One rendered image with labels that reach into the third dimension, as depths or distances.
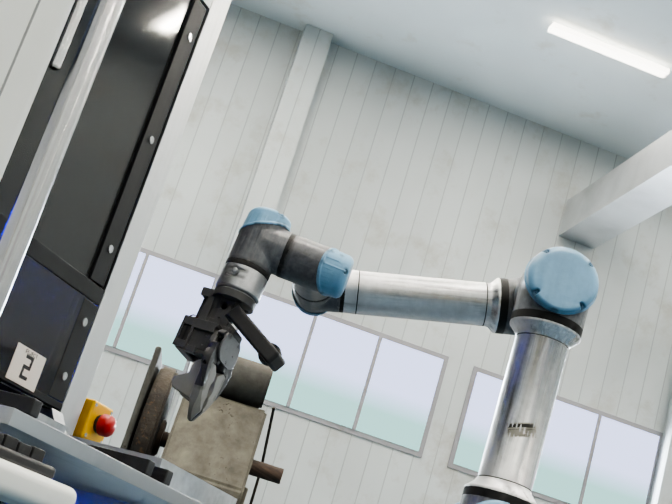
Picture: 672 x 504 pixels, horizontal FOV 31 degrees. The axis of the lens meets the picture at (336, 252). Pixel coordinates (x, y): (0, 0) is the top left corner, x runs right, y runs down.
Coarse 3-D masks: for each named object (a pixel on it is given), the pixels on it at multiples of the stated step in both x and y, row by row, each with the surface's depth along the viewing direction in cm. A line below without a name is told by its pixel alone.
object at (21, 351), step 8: (16, 352) 197; (24, 352) 199; (32, 352) 201; (16, 360) 197; (24, 360) 199; (40, 360) 203; (8, 368) 196; (16, 368) 198; (32, 368) 201; (40, 368) 203; (8, 376) 196; (16, 376) 198; (32, 376) 202; (24, 384) 200; (32, 384) 202
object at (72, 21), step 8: (80, 0) 190; (72, 8) 189; (80, 8) 190; (72, 16) 189; (80, 16) 190; (72, 24) 189; (64, 32) 188; (72, 32) 189; (64, 40) 188; (56, 48) 187; (64, 48) 188; (56, 56) 187; (64, 56) 188; (48, 64) 187; (56, 64) 186
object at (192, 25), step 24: (192, 24) 231; (168, 72) 226; (168, 96) 227; (144, 144) 222; (144, 168) 224; (120, 192) 219; (120, 216) 219; (120, 240) 220; (96, 264) 214; (72, 336) 210; (72, 360) 211
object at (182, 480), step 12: (96, 444) 175; (144, 456) 171; (168, 468) 172; (180, 468) 175; (180, 480) 176; (192, 480) 179; (180, 492) 176; (192, 492) 179; (204, 492) 183; (216, 492) 186
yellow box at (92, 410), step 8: (88, 400) 219; (88, 408) 218; (96, 408) 219; (104, 408) 221; (80, 416) 218; (88, 416) 218; (96, 416) 220; (80, 424) 217; (88, 424) 218; (96, 424) 219; (80, 432) 217; (88, 432) 218; (96, 432) 220; (96, 440) 221
